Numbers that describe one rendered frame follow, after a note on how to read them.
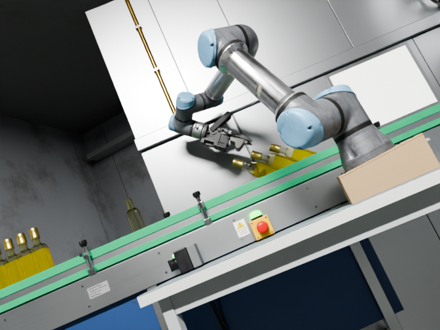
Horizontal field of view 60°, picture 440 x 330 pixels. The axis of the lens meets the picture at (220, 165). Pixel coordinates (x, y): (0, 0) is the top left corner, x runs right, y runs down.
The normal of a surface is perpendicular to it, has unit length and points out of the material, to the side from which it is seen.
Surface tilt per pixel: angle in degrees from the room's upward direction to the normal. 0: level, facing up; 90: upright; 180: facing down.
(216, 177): 90
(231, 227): 90
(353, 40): 90
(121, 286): 90
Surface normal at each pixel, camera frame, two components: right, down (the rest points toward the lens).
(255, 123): -0.04, -0.19
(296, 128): -0.71, 0.41
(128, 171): -0.29, -0.07
